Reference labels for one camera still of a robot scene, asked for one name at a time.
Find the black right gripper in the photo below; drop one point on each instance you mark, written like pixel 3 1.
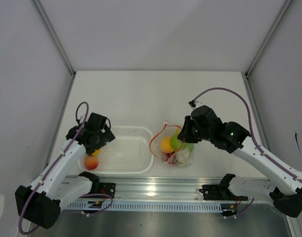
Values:
pixel 184 135

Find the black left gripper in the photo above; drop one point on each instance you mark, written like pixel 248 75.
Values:
pixel 106 137

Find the green apple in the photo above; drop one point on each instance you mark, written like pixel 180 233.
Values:
pixel 175 143

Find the yellow green mango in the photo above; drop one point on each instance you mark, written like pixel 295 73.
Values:
pixel 95 153

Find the white cauliflower with leaves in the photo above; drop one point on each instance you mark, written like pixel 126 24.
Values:
pixel 185 154

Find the orange fruit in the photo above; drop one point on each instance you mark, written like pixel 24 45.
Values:
pixel 165 145

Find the clear zip top bag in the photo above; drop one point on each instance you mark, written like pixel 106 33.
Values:
pixel 154 145

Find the red peach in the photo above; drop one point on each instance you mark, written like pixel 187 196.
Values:
pixel 91 162

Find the red grape bunch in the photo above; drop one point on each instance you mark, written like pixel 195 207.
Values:
pixel 169 157

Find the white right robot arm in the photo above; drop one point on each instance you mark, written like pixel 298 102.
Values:
pixel 283 187

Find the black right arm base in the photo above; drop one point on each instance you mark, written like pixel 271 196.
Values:
pixel 219 193

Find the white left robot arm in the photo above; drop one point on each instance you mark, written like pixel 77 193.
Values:
pixel 44 199

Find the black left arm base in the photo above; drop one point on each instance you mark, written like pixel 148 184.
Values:
pixel 95 202

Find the white perforated plastic basket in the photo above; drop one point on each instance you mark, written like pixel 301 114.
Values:
pixel 128 153

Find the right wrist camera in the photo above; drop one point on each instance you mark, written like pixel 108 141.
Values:
pixel 195 102

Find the aluminium rail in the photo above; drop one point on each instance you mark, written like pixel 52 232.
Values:
pixel 139 187

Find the slotted cable duct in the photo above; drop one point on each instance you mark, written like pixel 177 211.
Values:
pixel 164 206

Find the left aluminium frame post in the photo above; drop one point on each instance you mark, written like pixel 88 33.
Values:
pixel 52 34

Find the aluminium frame post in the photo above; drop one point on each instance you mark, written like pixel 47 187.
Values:
pixel 52 34
pixel 277 23

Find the right aluminium frame post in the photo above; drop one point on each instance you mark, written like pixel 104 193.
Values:
pixel 277 23

